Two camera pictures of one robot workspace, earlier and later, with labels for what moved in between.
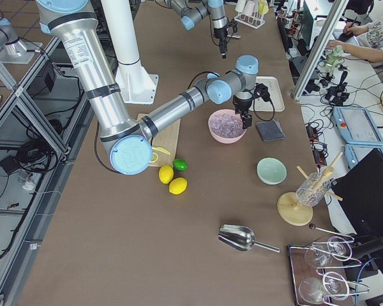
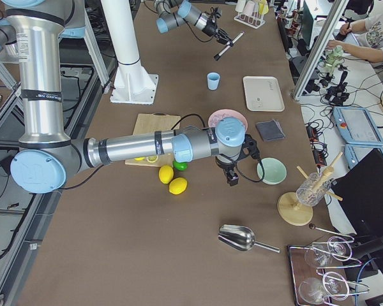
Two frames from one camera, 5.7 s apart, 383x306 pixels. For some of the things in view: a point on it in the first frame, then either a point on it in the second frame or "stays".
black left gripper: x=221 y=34 → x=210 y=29
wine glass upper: x=319 y=255 stays
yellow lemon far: x=165 y=174 stays
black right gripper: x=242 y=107 → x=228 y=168
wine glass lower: x=313 y=290 stays
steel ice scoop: x=241 y=238 stays
